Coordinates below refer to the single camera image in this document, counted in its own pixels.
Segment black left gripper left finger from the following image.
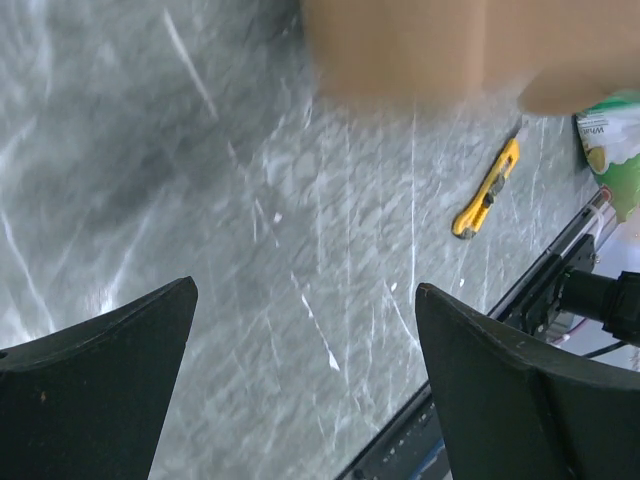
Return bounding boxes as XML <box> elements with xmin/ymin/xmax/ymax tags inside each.
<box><xmin>1</xmin><ymin>277</ymin><xmax>198</xmax><ymax>479</ymax></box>

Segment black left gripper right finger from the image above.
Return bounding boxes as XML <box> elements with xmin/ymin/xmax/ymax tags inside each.
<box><xmin>415</xmin><ymin>284</ymin><xmax>639</xmax><ymax>479</ymax></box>

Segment yellow utility knife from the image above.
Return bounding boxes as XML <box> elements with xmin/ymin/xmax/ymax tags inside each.
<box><xmin>452</xmin><ymin>137</ymin><xmax>520</xmax><ymax>240</ymax></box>

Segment brown cardboard express box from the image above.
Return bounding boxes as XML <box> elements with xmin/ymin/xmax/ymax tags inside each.
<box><xmin>302</xmin><ymin>1</ymin><xmax>639</xmax><ymax>115</ymax></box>

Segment green cassava chips bag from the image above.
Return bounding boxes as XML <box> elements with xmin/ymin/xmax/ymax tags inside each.
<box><xmin>575</xmin><ymin>91</ymin><xmax>639</xmax><ymax>223</ymax></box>

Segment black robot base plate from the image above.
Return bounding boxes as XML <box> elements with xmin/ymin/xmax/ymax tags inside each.
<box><xmin>334</xmin><ymin>199</ymin><xmax>640</xmax><ymax>480</ymax></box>

